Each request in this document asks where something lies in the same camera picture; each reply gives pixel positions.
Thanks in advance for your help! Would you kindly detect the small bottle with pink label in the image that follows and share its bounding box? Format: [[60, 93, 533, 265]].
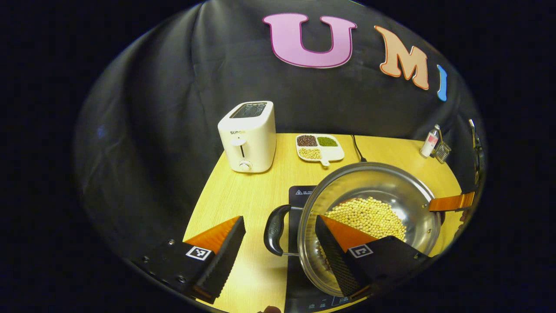
[[420, 125, 440, 158]]

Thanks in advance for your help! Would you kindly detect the wire mesh holder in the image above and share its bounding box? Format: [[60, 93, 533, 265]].
[[434, 141, 452, 163]]

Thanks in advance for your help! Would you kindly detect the white divided bean dish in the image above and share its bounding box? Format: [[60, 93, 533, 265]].
[[295, 133, 345, 167]]

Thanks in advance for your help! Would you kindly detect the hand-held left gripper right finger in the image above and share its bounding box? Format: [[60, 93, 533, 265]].
[[315, 215, 430, 300]]

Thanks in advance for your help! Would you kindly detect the black power cable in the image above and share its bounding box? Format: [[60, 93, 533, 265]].
[[351, 135, 367, 163]]

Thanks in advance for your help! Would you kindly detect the pile of yellow soybeans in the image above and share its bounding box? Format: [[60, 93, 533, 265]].
[[319, 197, 407, 261]]

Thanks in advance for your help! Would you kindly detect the black induction cooktop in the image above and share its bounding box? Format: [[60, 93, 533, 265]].
[[285, 186, 361, 313]]

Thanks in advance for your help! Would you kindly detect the steel pot with black handles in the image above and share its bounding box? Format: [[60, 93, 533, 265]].
[[264, 162, 446, 297]]

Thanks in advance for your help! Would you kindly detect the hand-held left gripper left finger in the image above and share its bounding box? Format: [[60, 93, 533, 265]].
[[132, 216, 246, 304]]

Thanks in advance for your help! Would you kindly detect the white toaster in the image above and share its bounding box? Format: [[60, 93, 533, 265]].
[[218, 101, 277, 173]]

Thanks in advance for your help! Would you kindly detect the black backdrop cloth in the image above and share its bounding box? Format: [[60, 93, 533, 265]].
[[74, 0, 485, 261]]

